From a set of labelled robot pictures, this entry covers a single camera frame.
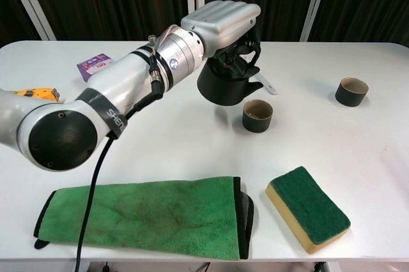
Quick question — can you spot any yellow tape measure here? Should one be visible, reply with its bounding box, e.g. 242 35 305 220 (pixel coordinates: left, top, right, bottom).
6 87 61 103

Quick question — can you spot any green yellow sponge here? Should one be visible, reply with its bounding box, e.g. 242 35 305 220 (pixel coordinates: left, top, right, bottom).
265 165 351 255

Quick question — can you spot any black teapot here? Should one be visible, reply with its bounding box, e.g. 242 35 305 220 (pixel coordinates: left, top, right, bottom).
197 57 265 107

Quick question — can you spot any purple white small box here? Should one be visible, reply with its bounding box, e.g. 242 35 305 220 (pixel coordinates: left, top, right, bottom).
76 53 115 83

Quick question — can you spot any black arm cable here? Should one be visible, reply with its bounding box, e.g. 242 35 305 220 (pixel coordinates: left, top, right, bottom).
75 34 167 272

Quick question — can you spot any green microfibre towel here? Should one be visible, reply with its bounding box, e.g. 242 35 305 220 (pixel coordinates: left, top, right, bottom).
33 176 255 262

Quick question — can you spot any white toothbrush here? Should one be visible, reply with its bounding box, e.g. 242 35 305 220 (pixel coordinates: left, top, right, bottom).
255 72 278 96

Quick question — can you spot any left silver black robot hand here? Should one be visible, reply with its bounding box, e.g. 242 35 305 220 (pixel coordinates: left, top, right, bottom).
180 1 261 78

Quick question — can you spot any dark cup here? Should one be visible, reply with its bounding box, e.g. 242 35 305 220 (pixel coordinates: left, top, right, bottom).
334 77 369 108
242 99 275 133

